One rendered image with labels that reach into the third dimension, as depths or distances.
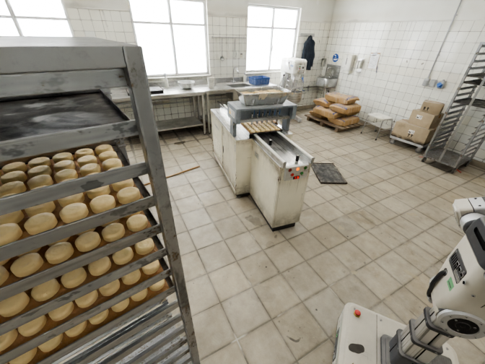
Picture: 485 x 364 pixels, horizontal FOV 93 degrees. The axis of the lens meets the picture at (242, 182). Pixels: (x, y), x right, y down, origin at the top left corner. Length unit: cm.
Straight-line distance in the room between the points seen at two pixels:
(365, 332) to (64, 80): 190
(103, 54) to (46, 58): 7
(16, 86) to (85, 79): 9
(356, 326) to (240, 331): 80
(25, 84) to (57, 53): 7
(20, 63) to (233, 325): 189
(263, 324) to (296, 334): 25
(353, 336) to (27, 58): 188
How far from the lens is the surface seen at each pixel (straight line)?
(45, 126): 63
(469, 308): 133
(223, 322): 204
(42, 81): 47
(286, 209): 244
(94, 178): 52
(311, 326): 211
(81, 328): 87
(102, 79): 48
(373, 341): 191
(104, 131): 49
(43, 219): 62
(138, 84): 46
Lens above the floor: 184
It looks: 33 degrees down
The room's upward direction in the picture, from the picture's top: 2 degrees clockwise
